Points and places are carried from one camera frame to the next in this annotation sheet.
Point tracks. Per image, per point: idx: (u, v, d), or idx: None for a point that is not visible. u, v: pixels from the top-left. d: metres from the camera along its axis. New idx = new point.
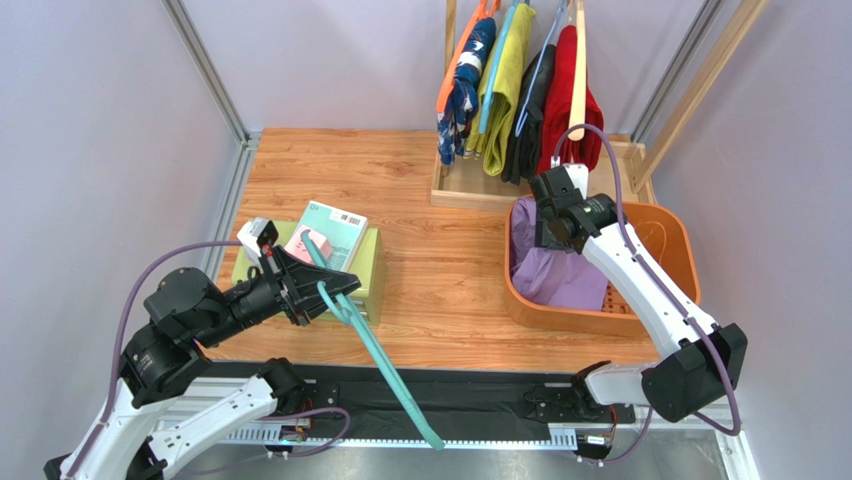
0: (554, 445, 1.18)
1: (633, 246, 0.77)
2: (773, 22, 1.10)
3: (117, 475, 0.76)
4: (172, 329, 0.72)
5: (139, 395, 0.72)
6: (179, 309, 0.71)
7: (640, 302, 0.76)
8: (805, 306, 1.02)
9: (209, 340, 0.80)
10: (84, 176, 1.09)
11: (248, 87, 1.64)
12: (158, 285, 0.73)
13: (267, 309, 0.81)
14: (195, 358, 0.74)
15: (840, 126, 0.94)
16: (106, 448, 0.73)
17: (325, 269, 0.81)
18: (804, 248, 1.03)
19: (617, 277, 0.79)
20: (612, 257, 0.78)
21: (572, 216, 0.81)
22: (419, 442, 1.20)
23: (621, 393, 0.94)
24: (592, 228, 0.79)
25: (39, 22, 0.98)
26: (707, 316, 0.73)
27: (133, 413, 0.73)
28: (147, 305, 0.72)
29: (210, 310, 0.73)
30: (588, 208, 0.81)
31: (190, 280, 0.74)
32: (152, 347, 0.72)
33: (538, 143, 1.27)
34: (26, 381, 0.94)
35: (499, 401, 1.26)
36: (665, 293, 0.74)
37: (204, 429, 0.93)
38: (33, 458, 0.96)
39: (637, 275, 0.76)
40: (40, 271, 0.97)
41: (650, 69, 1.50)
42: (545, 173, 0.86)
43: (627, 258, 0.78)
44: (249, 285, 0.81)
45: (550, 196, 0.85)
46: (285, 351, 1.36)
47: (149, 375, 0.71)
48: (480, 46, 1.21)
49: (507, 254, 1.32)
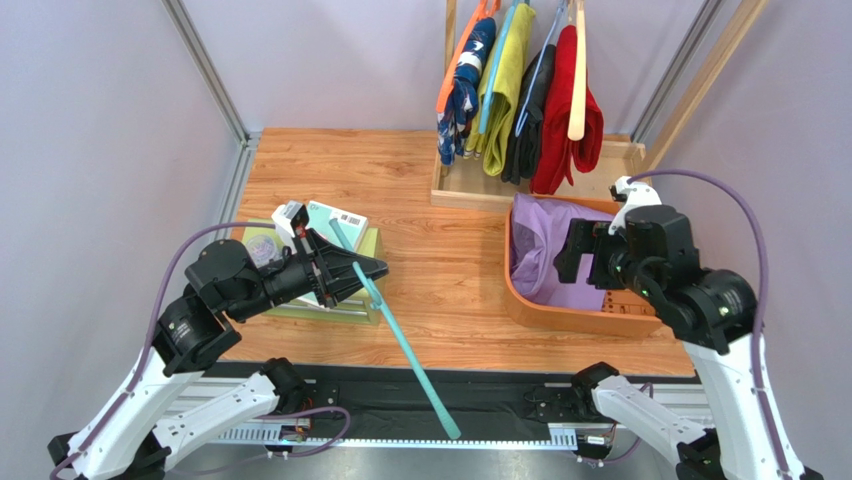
0: (554, 446, 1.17)
1: (759, 379, 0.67)
2: (773, 22, 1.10)
3: (131, 450, 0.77)
4: (212, 299, 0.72)
5: (172, 364, 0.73)
6: (219, 278, 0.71)
7: (737, 434, 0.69)
8: (804, 306, 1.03)
9: (239, 313, 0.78)
10: (84, 175, 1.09)
11: (248, 87, 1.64)
12: (200, 255, 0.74)
13: (298, 288, 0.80)
14: (227, 330, 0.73)
15: (840, 126, 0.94)
16: (123, 422, 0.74)
17: (356, 253, 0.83)
18: (803, 247, 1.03)
19: (719, 390, 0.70)
20: (731, 380, 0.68)
21: (697, 308, 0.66)
22: (420, 442, 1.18)
23: (633, 425, 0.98)
24: (720, 344, 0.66)
25: (40, 21, 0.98)
26: (798, 463, 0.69)
27: (160, 383, 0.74)
28: (188, 273, 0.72)
29: (247, 280, 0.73)
30: (722, 305, 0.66)
31: (230, 251, 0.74)
32: (188, 317, 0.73)
33: (538, 143, 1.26)
34: (26, 381, 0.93)
35: (498, 401, 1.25)
36: (768, 437, 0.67)
37: (207, 422, 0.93)
38: (32, 459, 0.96)
39: (748, 408, 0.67)
40: (39, 270, 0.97)
41: (650, 69, 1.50)
42: (664, 227, 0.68)
43: (745, 387, 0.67)
44: (283, 263, 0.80)
45: (663, 260, 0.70)
46: (286, 351, 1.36)
47: (184, 345, 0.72)
48: (480, 46, 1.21)
49: (506, 254, 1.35)
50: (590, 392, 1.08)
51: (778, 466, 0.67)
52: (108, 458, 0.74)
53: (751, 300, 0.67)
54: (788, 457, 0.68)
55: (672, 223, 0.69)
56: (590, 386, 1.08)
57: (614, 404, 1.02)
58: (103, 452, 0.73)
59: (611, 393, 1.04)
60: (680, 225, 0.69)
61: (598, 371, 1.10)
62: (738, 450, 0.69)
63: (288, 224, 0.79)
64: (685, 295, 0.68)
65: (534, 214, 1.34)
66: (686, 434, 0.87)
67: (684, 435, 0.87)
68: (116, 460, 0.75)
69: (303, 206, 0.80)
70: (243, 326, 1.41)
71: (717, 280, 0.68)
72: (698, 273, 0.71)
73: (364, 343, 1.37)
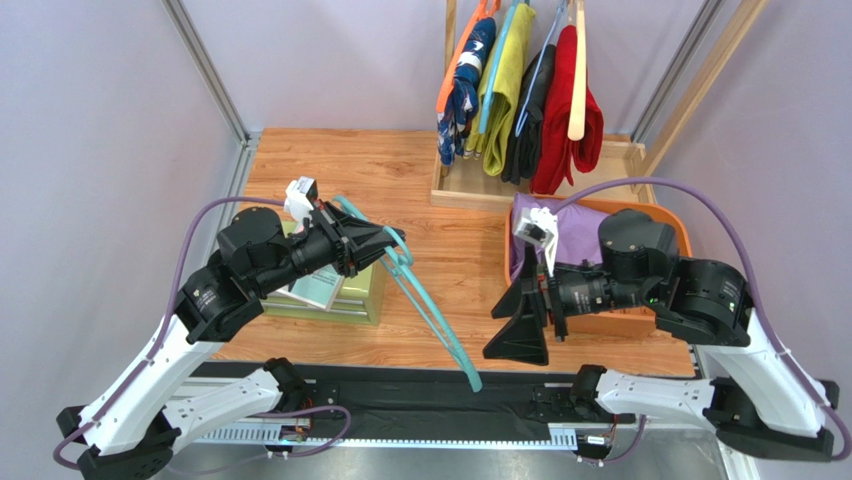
0: (555, 446, 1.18)
1: (778, 345, 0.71)
2: (773, 22, 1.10)
3: (144, 425, 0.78)
4: (242, 265, 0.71)
5: (195, 331, 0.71)
6: (252, 242, 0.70)
7: (775, 393, 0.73)
8: (801, 308, 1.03)
9: (264, 288, 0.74)
10: (84, 175, 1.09)
11: (248, 87, 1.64)
12: (232, 221, 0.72)
13: (323, 259, 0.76)
14: (252, 299, 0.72)
15: (839, 128, 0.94)
16: (138, 395, 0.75)
17: (370, 223, 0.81)
18: (801, 250, 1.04)
19: (747, 370, 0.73)
20: (760, 359, 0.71)
21: (713, 315, 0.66)
22: (419, 442, 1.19)
23: (650, 410, 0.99)
24: (742, 336, 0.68)
25: (41, 22, 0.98)
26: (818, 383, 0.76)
27: (178, 356, 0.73)
28: (220, 237, 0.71)
29: (279, 246, 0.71)
30: (727, 300, 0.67)
31: (264, 217, 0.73)
32: (213, 285, 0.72)
33: (538, 142, 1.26)
34: (26, 383, 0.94)
35: (498, 401, 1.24)
36: (799, 384, 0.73)
37: (216, 408, 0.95)
38: (28, 459, 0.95)
39: (781, 376, 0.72)
40: (40, 272, 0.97)
41: (650, 69, 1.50)
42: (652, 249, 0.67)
43: (771, 357, 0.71)
44: (306, 233, 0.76)
45: (660, 278, 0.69)
46: (286, 351, 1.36)
47: (207, 312, 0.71)
48: (480, 46, 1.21)
49: (506, 254, 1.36)
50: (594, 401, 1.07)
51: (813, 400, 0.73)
52: (122, 430, 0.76)
53: (742, 282, 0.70)
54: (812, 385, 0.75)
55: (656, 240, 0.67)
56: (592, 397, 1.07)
57: (620, 401, 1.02)
58: (117, 423, 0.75)
59: (616, 392, 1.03)
60: (664, 237, 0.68)
61: (588, 375, 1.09)
62: (781, 404, 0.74)
63: (304, 199, 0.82)
64: (694, 309, 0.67)
65: None
66: (702, 397, 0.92)
67: (699, 401, 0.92)
68: (129, 434, 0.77)
69: (315, 182, 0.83)
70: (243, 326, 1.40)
71: (710, 275, 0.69)
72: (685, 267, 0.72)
73: (363, 344, 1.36)
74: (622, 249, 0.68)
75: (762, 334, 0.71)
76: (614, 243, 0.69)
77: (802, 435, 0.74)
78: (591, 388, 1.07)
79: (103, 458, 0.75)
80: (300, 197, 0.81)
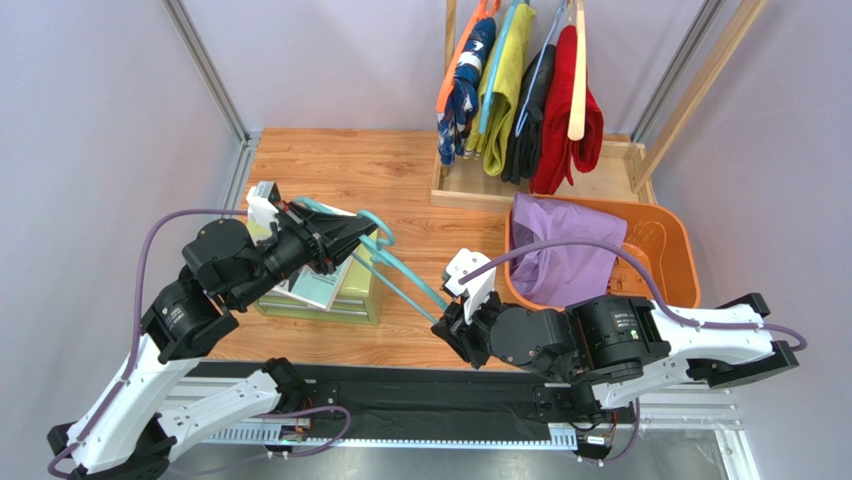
0: (555, 446, 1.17)
1: (693, 322, 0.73)
2: (773, 22, 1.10)
3: (131, 441, 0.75)
4: (212, 280, 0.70)
5: (166, 350, 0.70)
6: (219, 258, 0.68)
7: (725, 352, 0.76)
8: (799, 309, 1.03)
9: (242, 301, 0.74)
10: (84, 175, 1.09)
11: (248, 88, 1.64)
12: (198, 234, 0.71)
13: (299, 260, 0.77)
14: (224, 315, 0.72)
15: (838, 130, 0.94)
16: (120, 412, 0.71)
17: (341, 217, 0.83)
18: (799, 253, 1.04)
19: (690, 353, 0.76)
20: (688, 345, 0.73)
21: (625, 357, 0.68)
22: (420, 442, 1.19)
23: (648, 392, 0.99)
24: (659, 351, 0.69)
25: (41, 23, 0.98)
26: (738, 307, 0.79)
27: (156, 371, 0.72)
28: (186, 253, 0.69)
29: (248, 260, 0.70)
30: (632, 332, 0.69)
31: (231, 230, 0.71)
32: (182, 301, 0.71)
33: (538, 142, 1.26)
34: (27, 383, 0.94)
35: (498, 401, 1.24)
36: (728, 324, 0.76)
37: (211, 416, 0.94)
38: (27, 459, 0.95)
39: (718, 341, 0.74)
40: (40, 275, 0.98)
41: (650, 69, 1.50)
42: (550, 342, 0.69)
43: (692, 333, 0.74)
44: (277, 237, 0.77)
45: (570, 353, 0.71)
46: (286, 351, 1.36)
47: (178, 330, 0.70)
48: (480, 46, 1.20)
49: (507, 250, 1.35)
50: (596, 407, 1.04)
51: (753, 329, 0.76)
52: (108, 448, 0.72)
53: (629, 304, 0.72)
54: (740, 317, 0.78)
55: (542, 326, 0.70)
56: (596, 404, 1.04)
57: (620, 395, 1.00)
58: (102, 442, 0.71)
59: (613, 393, 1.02)
60: (549, 325, 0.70)
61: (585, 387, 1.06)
62: (736, 353, 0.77)
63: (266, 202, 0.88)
64: (611, 358, 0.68)
65: (534, 215, 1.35)
66: (680, 363, 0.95)
67: (679, 367, 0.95)
68: (117, 450, 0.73)
69: (273, 185, 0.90)
70: (243, 326, 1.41)
71: (606, 317, 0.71)
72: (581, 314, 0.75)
73: (363, 343, 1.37)
74: (518, 360, 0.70)
75: (671, 322, 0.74)
76: (516, 357, 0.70)
77: (765, 359, 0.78)
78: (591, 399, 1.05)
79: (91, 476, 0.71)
80: (261, 200, 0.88)
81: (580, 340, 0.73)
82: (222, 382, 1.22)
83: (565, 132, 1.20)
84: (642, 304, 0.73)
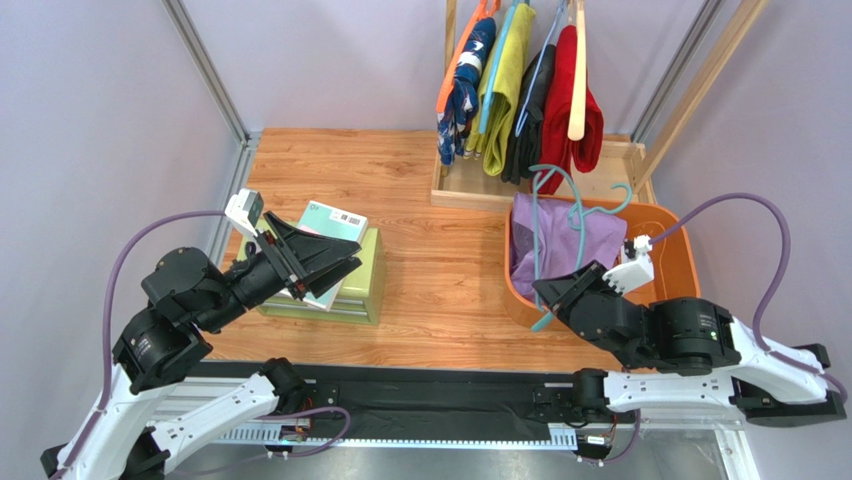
0: (555, 446, 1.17)
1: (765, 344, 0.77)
2: (773, 22, 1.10)
3: (119, 461, 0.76)
4: (176, 311, 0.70)
5: (136, 381, 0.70)
6: (177, 290, 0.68)
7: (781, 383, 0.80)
8: (800, 311, 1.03)
9: (212, 325, 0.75)
10: (82, 174, 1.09)
11: (248, 88, 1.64)
12: (156, 265, 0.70)
13: (270, 286, 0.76)
14: (195, 342, 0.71)
15: (838, 130, 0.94)
16: (100, 440, 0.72)
17: (326, 238, 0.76)
18: (799, 252, 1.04)
19: (747, 373, 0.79)
20: (754, 363, 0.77)
21: (698, 353, 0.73)
22: (419, 442, 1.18)
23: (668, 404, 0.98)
24: (731, 355, 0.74)
25: (41, 23, 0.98)
26: (804, 352, 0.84)
27: (130, 402, 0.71)
28: (145, 286, 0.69)
29: (209, 291, 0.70)
30: (709, 332, 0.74)
31: (190, 259, 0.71)
32: (149, 332, 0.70)
33: (538, 142, 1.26)
34: (29, 383, 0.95)
35: (499, 401, 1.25)
36: (793, 362, 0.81)
37: (207, 423, 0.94)
38: (27, 458, 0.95)
39: (780, 371, 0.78)
40: (38, 275, 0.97)
41: (649, 69, 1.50)
42: (619, 325, 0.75)
43: (760, 354, 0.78)
44: (250, 262, 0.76)
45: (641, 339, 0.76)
46: (285, 351, 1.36)
47: (147, 360, 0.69)
48: (480, 46, 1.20)
49: (506, 254, 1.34)
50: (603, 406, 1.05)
51: (812, 374, 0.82)
52: (93, 473, 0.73)
53: (714, 309, 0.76)
54: (805, 360, 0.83)
55: (616, 312, 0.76)
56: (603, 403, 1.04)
57: (635, 400, 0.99)
58: (87, 468, 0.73)
59: (628, 395, 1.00)
60: (621, 310, 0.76)
61: (586, 381, 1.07)
62: (790, 390, 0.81)
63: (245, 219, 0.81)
64: (684, 350, 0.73)
65: (535, 215, 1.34)
66: (723, 386, 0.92)
67: (722, 389, 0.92)
68: (106, 472, 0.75)
69: (254, 195, 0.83)
70: (242, 326, 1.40)
71: (689, 314, 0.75)
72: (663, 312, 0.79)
73: (363, 343, 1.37)
74: (593, 334, 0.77)
75: (744, 337, 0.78)
76: (587, 332, 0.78)
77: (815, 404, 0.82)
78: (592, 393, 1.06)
79: None
80: (242, 216, 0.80)
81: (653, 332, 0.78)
82: (220, 382, 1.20)
83: (565, 132, 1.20)
84: (727, 316, 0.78)
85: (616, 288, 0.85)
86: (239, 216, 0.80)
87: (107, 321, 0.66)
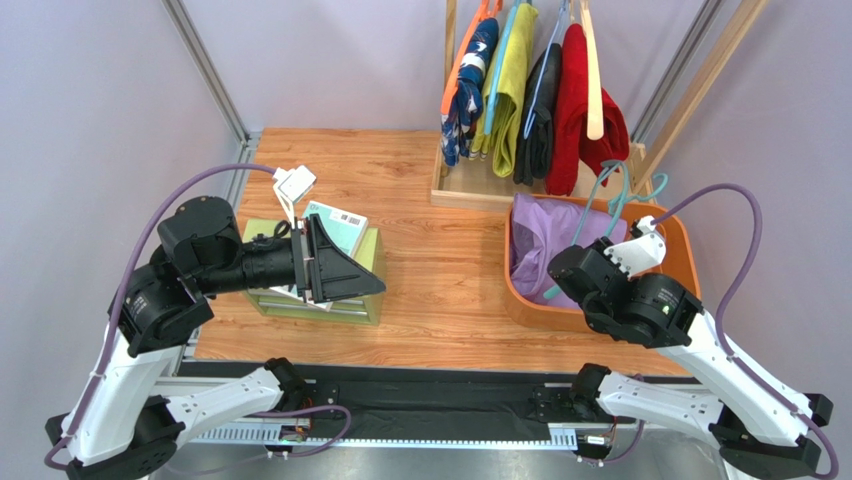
0: (555, 445, 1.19)
1: (730, 350, 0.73)
2: (773, 22, 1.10)
3: (125, 430, 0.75)
4: (186, 260, 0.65)
5: (134, 343, 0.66)
6: (198, 235, 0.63)
7: (747, 404, 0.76)
8: (801, 310, 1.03)
9: (212, 287, 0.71)
10: (82, 174, 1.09)
11: (248, 88, 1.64)
12: (176, 210, 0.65)
13: (282, 278, 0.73)
14: (199, 301, 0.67)
15: (838, 130, 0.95)
16: (102, 407, 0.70)
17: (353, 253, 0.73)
18: (798, 251, 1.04)
19: (706, 374, 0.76)
20: (709, 363, 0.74)
21: (646, 320, 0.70)
22: (419, 442, 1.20)
23: (655, 417, 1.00)
24: (679, 338, 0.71)
25: (42, 23, 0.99)
26: (798, 395, 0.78)
27: (128, 365, 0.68)
28: (160, 229, 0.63)
29: (230, 241, 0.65)
30: (668, 306, 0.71)
31: (212, 208, 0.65)
32: (146, 289, 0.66)
33: (550, 142, 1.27)
34: (25, 383, 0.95)
35: (498, 401, 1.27)
36: (768, 392, 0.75)
37: (218, 405, 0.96)
38: (22, 458, 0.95)
39: (742, 381, 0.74)
40: (37, 275, 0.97)
41: (650, 69, 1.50)
42: (581, 266, 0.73)
43: (723, 360, 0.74)
44: (274, 247, 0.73)
45: (597, 292, 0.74)
46: (286, 352, 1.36)
47: (144, 318, 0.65)
48: (484, 47, 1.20)
49: (506, 254, 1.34)
50: (594, 403, 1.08)
51: (789, 410, 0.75)
52: (99, 441, 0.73)
53: (683, 292, 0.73)
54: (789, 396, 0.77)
55: (584, 259, 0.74)
56: (594, 397, 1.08)
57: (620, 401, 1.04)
58: (90, 436, 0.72)
59: (618, 395, 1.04)
60: (591, 257, 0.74)
61: (591, 374, 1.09)
62: (758, 418, 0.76)
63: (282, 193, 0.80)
64: (634, 312, 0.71)
65: (534, 215, 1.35)
66: (709, 412, 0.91)
67: (707, 414, 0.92)
68: (111, 440, 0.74)
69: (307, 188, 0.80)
70: (242, 326, 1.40)
71: (653, 285, 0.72)
72: (627, 282, 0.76)
73: (363, 343, 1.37)
74: (559, 272, 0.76)
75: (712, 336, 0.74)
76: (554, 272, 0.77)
77: (785, 445, 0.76)
78: (594, 386, 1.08)
79: (87, 469, 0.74)
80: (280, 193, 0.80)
81: (614, 295, 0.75)
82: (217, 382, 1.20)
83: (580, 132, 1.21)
84: (697, 307, 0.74)
85: (619, 267, 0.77)
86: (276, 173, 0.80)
87: (140, 250, 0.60)
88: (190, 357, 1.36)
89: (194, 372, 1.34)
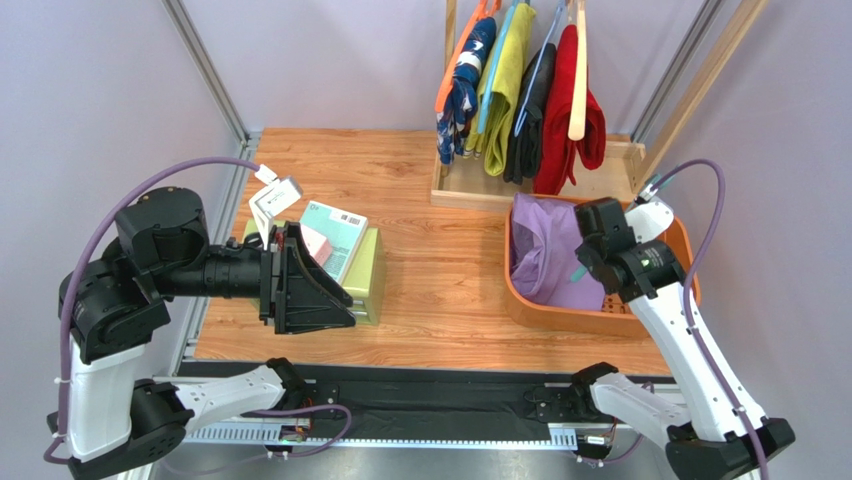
0: (555, 445, 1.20)
1: (692, 319, 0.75)
2: (773, 22, 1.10)
3: (118, 420, 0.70)
4: (146, 254, 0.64)
5: (82, 350, 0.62)
6: (162, 227, 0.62)
7: (689, 380, 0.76)
8: (801, 310, 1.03)
9: (168, 288, 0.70)
10: (83, 174, 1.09)
11: (248, 88, 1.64)
12: (140, 199, 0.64)
13: (246, 290, 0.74)
14: (152, 304, 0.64)
15: (837, 129, 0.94)
16: (80, 407, 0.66)
17: (322, 277, 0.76)
18: (799, 250, 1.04)
19: (663, 341, 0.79)
20: (667, 325, 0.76)
21: (627, 267, 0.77)
22: (420, 442, 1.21)
23: (631, 418, 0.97)
24: (648, 290, 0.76)
25: (41, 23, 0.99)
26: (757, 407, 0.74)
27: (88, 370, 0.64)
28: (119, 219, 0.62)
29: (195, 234, 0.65)
30: (653, 265, 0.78)
31: (177, 200, 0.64)
32: (89, 291, 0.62)
33: (539, 142, 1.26)
34: (24, 383, 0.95)
35: (498, 401, 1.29)
36: (716, 377, 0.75)
37: (224, 396, 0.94)
38: (21, 458, 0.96)
39: (692, 351, 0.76)
40: (37, 276, 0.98)
41: (649, 69, 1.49)
42: (601, 206, 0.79)
43: (681, 328, 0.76)
44: (240, 258, 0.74)
45: (599, 234, 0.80)
46: (285, 352, 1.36)
47: (86, 322, 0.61)
48: (480, 46, 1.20)
49: (506, 254, 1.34)
50: (589, 390, 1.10)
51: (732, 405, 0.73)
52: (93, 435, 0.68)
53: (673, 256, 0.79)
54: (742, 398, 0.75)
55: (606, 202, 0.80)
56: (589, 383, 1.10)
57: (608, 393, 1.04)
58: (81, 433, 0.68)
59: (608, 385, 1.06)
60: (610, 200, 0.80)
61: (598, 370, 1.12)
62: (697, 400, 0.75)
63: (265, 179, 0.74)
64: (620, 258, 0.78)
65: (534, 214, 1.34)
66: (676, 415, 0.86)
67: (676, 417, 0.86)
68: (106, 434, 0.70)
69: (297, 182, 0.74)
70: (242, 326, 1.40)
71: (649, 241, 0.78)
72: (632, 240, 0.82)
73: (363, 344, 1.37)
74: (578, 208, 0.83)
75: (678, 303, 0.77)
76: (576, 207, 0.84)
77: (712, 439, 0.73)
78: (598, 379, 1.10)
79: (87, 464, 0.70)
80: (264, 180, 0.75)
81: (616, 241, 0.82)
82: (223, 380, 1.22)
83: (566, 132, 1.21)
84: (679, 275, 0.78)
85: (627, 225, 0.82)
86: (268, 176, 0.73)
87: (97, 240, 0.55)
88: (191, 356, 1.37)
89: (194, 371, 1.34)
